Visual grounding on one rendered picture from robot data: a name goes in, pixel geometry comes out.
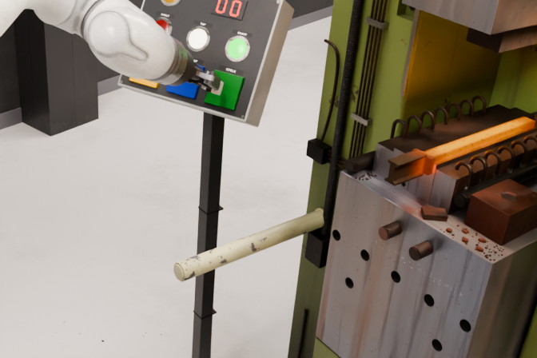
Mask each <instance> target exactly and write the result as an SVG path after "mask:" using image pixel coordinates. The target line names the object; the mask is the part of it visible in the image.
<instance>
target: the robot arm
mask: <svg viewBox="0 0 537 358"><path fill-rule="evenodd" d="M24 9H31V10H34V12H35V14H36V15H37V16H38V17H39V18H40V19H41V20H42V21H43V22H45V23H47V24H50V25H53V26H56V27H58V28H60V29H62V30H65V31H67V32H69V33H71V34H78V35H79V36H81V37H82V38H83V39H85V40H86V41H87V42H88V43H89V47H90V49H91V50H92V52H93V54H94V55H95V56H96V57H97V59H98V60H99V61H100V62H102V63H103V64H104V65H105V66H107V67H109V68H110V69H112V70H114V71H116V72H118V73H120V74H123V75H125V76H128V77H131V78H136V79H145V80H147V81H151V82H156V83H160V84H163V85H164V86H165V85H169V86H179V85H182V84H184V83H185V82H188V83H189V84H190V83H193V84H195V85H196V86H201V88H202V89H204V90H205V91H207V92H210V93H214V94H217V95H221V91H222V89H223V86H224V82H223V81H222V80H221V78H219V77H218V76H217V75H216V73H215V72H214V71H207V72H206V73H205V71H203V70H202V68H201V67H200V66H197V64H196V63H195V62H194V60H193V56H192V55H191V53H190V52H189V51H188V50H186V49H185V47H184V46H183V45H182V44H181V43H180V42H179V41H178V40H177V39H175V38H173V37H171V36H170V35H169V34H167V33H166V32H165V30H164V29H163V28H162V27H160V26H159V25H158V24H157V23H156V22H155V21H154V19H152V18H151V17H150V16H149V15H148V14H146V13H144V12H143V11H142V10H140V9H139V8H137V7H136V6H135V5H134V4H133V3H132V2H130V1H129V0H0V37H1V36H2V35H3V34H4V32H5V31H6V30H7V29H8V28H9V26H10V25H11V24H12V23H13V22H14V20H15V19H16V18H17V17H18V15H19V14H20V13H21V12H22V11H23V10H24Z"/></svg>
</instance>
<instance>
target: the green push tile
mask: <svg viewBox="0 0 537 358"><path fill-rule="evenodd" d="M214 72H215V73H216V75H217V76H218V77H219V78H221V80H222V81H223V82H224V86H223V89H222V91H221V95H217V94H214V93H210V92H207V94H206V97H205V102H206V103H208V104H211V105H216V106H219V107H222V108H225V109H230V110H233V111H235V110H236V107H237V103H238V100H239V97H240V94H241V90H242V87H243V84H244V81H245V78H243V77H240V76H237V75H233V74H228V73H225V72H221V71H219V70H214Z"/></svg>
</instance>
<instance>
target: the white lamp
mask: <svg viewBox="0 0 537 358"><path fill-rule="evenodd" d="M206 41H207V35H206V32H204V31H203V30H201V29H197V30H194V31H193V32H192V33H191V34H190V36H189V44H190V45H191V46H192V47H193V48H196V49H198V48H201V47H202V46H203V45H204V44H205V43H206Z"/></svg>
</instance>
